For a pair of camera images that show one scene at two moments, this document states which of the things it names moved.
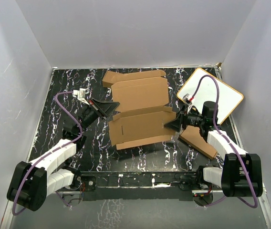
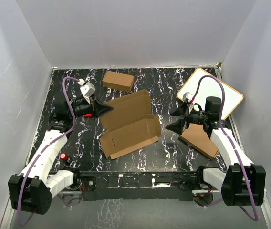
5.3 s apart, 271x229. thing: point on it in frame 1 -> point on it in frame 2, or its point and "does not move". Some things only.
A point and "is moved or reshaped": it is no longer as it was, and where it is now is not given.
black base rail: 99,186 does not move
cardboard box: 139,99 is moved or reshaped
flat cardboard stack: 192,136 does not move
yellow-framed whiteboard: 229,98 does not move
